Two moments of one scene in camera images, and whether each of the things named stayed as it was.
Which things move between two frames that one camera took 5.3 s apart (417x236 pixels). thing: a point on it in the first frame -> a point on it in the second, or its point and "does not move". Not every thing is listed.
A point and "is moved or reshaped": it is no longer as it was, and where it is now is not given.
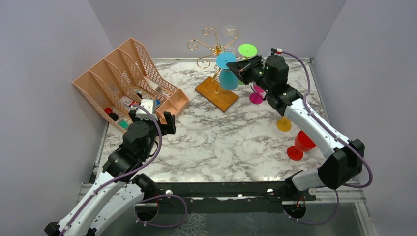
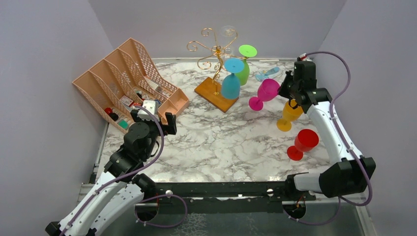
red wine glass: (303, 143) does not move
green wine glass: (247, 50) does not move
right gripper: (245, 66) -> (282, 91)
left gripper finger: (173, 122) does not move
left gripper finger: (168, 117) does not move
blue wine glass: (228, 79) is moved or reshaped
